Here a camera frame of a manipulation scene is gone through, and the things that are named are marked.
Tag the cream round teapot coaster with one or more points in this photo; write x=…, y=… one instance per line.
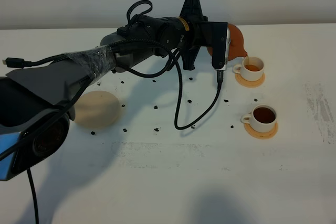
x=97, y=110

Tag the near orange round coaster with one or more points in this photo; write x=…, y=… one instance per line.
x=261, y=135

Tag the brown clay teapot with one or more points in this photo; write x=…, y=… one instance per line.
x=236, y=47

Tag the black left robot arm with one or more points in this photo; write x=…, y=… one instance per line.
x=38, y=98

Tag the orange round coaster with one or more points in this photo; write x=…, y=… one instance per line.
x=250, y=84
x=261, y=135

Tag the far white teacup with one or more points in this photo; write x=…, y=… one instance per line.
x=250, y=69

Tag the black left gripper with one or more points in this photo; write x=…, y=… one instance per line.
x=194, y=32

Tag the near white teacup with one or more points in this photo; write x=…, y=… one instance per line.
x=262, y=118

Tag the far orange round coaster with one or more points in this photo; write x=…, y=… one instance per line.
x=250, y=84

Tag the white teacup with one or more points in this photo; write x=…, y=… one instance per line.
x=250, y=69
x=262, y=118

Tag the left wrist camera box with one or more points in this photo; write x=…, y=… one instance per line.
x=217, y=36

